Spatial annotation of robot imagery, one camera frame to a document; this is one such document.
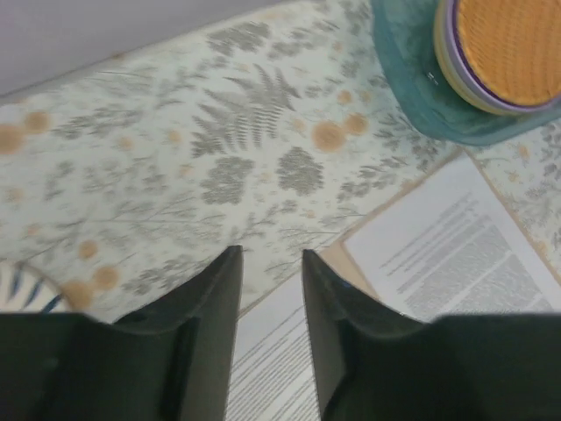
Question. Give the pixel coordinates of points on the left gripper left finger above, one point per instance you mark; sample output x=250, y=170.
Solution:
x=169, y=360

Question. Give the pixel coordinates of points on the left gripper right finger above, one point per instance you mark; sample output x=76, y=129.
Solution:
x=373, y=363

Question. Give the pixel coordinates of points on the printed paper sheet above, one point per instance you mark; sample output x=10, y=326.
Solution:
x=272, y=376
x=451, y=254

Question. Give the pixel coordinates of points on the blue striped white plate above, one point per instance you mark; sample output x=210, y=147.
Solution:
x=25, y=289

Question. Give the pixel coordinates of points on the floral table mat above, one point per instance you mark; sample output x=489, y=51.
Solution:
x=276, y=132

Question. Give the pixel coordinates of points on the orange woven round plate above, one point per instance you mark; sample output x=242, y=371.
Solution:
x=502, y=57

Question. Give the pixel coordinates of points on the teal plastic container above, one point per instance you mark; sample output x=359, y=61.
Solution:
x=403, y=38

